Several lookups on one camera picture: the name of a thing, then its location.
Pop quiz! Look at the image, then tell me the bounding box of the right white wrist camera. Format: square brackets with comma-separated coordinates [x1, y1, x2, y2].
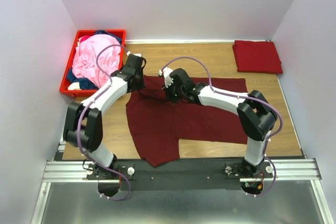
[159, 67, 173, 88]

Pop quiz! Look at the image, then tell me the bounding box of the folded red t shirt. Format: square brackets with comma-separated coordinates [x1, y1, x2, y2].
[233, 40, 283, 74]

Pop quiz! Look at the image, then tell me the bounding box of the maroon t shirt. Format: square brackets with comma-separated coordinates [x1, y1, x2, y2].
[126, 76, 247, 167]

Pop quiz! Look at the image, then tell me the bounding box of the white cloth in bin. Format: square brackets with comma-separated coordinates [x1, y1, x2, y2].
[67, 82, 81, 91]

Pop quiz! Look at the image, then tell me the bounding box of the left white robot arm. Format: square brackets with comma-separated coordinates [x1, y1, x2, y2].
[63, 53, 146, 179]

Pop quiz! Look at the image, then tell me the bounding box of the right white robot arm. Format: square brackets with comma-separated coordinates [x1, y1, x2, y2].
[159, 67, 278, 178]

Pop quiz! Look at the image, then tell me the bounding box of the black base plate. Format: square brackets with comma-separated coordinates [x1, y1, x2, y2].
[87, 158, 273, 192]

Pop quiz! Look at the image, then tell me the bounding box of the red plastic bin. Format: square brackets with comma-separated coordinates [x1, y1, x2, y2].
[59, 29, 127, 98]

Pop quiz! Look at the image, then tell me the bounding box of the aluminium frame rail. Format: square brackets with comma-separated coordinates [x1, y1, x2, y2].
[32, 140, 333, 223]

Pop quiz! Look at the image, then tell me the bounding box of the navy blue t shirt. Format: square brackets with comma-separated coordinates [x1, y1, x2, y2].
[67, 30, 122, 90]

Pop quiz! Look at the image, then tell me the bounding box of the pink t shirt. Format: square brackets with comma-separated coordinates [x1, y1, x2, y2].
[71, 34, 121, 88]

